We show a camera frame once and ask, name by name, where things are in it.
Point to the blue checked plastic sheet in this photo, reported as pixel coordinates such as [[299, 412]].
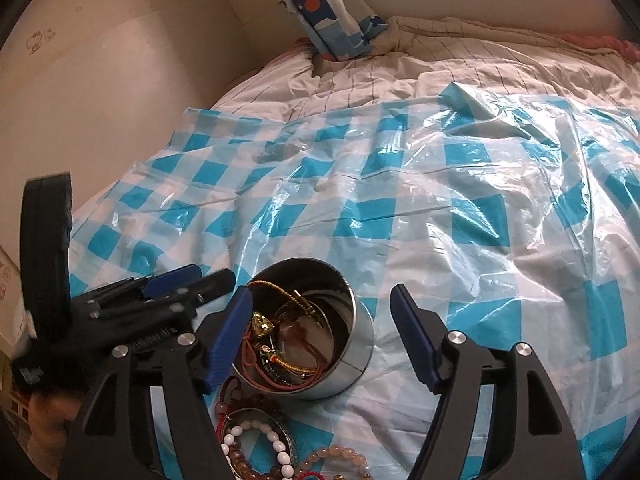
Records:
[[450, 240]]

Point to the striped white bed sheet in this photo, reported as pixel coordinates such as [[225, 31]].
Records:
[[390, 75]]

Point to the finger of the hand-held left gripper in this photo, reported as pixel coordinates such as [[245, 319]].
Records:
[[170, 277], [210, 285]]

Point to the pink blanket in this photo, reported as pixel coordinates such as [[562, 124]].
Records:
[[610, 42]]

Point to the carved silver bangle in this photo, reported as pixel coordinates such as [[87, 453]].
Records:
[[260, 412]]

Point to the round metal tin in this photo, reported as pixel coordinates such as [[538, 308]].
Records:
[[350, 360]]

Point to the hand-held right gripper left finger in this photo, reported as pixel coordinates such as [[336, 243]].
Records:
[[230, 330]]

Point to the person's left hand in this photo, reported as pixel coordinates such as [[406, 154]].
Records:
[[47, 425]]

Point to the blue patterned pillow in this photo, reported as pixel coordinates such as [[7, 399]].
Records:
[[325, 15]]

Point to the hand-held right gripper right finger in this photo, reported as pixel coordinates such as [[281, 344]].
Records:
[[415, 330]]

